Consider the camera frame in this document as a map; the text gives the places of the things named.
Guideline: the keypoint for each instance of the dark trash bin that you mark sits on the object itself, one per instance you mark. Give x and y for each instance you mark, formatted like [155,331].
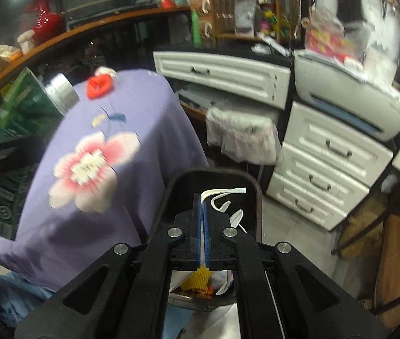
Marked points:
[171,190]

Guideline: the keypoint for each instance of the light blue cloth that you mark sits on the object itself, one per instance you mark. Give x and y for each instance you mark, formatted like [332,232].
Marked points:
[9,303]

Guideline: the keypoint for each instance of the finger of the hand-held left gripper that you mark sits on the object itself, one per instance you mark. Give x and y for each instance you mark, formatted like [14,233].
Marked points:
[13,152]

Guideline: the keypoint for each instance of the translucent hanging plastic bag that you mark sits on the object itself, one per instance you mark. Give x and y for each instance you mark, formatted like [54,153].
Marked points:
[242,134]

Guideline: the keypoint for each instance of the clear bag of colourful packets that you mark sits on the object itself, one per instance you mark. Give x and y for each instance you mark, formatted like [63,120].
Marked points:
[330,39]

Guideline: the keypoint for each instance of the green white carton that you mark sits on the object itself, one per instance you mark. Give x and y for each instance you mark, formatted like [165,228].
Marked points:
[27,106]

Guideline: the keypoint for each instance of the white orange drink bottle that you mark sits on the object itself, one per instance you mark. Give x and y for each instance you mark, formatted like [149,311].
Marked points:
[106,71]

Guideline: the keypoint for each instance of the curved wooden counter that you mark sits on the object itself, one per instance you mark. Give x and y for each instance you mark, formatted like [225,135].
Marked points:
[80,30]

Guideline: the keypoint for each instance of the white wide drawer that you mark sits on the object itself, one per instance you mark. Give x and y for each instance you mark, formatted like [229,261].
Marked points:
[221,74]

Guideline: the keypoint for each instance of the purple floral tablecloth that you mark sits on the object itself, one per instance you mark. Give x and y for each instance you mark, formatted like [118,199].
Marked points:
[150,120]

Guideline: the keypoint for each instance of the green plastic bottle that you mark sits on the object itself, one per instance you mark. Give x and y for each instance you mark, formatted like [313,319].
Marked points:
[196,28]

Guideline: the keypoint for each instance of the wooden shelf rack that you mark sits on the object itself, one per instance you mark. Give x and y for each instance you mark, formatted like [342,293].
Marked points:
[221,7]

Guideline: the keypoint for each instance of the white drawer cabinet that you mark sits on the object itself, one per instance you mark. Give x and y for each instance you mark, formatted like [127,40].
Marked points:
[327,169]

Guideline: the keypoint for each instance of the white plastic bag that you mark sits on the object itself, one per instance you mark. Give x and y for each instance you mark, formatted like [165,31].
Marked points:
[221,192]

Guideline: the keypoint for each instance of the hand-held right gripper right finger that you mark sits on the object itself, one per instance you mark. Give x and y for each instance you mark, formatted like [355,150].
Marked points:
[207,233]

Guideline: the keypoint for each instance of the stack of brown boxes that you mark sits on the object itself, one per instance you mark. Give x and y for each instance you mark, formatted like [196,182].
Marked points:
[203,14]

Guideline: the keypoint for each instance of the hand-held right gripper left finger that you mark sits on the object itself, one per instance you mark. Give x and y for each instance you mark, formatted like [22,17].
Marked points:
[196,233]

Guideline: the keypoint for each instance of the red foam fruit net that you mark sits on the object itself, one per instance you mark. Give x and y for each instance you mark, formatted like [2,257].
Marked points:
[99,86]

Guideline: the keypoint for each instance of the yellow foam fruit net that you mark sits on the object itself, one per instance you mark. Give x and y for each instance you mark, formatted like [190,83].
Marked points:
[196,279]

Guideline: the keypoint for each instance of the clear jar with white lid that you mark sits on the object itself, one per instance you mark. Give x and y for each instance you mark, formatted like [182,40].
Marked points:
[27,40]

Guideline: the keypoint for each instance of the red ceramic vase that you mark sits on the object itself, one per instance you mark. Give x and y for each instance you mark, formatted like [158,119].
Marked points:
[46,23]

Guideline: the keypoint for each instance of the white printer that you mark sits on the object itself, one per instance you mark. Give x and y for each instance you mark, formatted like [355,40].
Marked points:
[348,88]

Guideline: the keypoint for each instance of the orange peel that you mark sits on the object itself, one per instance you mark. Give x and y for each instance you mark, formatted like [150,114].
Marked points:
[203,292]

